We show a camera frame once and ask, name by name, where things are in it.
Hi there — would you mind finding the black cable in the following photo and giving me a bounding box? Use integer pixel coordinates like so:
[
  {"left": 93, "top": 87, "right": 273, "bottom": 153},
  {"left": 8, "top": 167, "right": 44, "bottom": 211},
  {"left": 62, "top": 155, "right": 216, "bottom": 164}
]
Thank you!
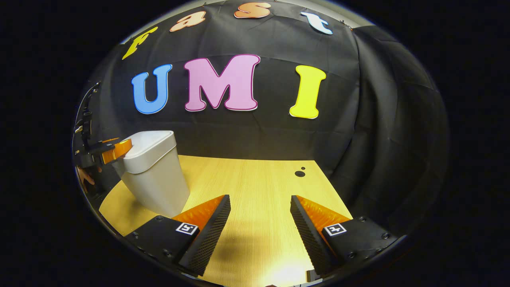
[{"left": 80, "top": 82, "right": 101, "bottom": 120}]

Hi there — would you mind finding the grey desktop garbage bin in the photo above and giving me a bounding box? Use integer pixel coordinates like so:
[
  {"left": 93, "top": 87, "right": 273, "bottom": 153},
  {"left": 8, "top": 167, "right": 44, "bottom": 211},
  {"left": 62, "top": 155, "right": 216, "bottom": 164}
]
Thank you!
[{"left": 113, "top": 130, "right": 191, "bottom": 218}]

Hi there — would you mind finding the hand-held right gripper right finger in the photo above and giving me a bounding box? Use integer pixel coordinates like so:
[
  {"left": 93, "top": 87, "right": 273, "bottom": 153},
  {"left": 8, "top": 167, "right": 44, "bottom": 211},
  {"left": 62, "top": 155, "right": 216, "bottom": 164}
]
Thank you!
[{"left": 289, "top": 195, "right": 398, "bottom": 279}]

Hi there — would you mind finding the black backdrop cloth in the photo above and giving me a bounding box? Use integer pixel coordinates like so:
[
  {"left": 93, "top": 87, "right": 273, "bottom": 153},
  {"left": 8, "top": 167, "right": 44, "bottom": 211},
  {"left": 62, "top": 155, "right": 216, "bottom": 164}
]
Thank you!
[{"left": 86, "top": 0, "right": 451, "bottom": 240}]

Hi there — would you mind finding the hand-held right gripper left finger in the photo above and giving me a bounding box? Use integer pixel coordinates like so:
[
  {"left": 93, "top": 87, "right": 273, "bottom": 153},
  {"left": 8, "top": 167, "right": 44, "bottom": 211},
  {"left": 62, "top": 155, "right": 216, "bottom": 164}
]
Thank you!
[{"left": 124, "top": 195, "right": 231, "bottom": 277}]

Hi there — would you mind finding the wooden desktop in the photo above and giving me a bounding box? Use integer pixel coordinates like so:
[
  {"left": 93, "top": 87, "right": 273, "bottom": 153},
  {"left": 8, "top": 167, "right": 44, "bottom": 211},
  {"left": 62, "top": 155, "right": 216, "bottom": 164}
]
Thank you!
[{"left": 99, "top": 155, "right": 353, "bottom": 287}]

